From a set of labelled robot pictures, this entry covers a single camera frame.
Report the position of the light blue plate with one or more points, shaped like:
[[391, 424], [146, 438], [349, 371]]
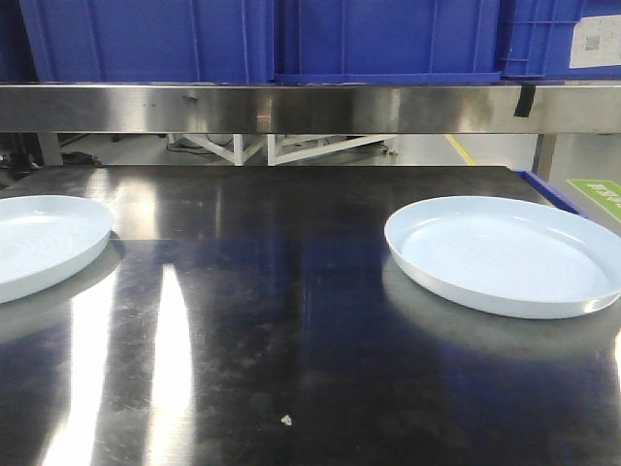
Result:
[[46, 239], [507, 257]]

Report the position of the large blue crate middle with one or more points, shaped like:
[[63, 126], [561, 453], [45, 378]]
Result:
[[403, 42]]

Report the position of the large blue crate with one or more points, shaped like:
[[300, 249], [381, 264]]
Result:
[[151, 41], [403, 42]]

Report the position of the black tape strip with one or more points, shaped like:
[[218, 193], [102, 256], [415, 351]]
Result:
[[525, 100]]

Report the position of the blue bin beside table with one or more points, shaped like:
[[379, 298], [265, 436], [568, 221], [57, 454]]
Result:
[[550, 193]]

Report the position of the blue crate with label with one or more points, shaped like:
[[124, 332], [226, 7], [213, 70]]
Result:
[[566, 40]]

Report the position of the large blue crate left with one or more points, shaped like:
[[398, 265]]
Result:
[[151, 41]]

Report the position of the white metal frame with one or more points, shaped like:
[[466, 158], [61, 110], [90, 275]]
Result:
[[238, 149]]

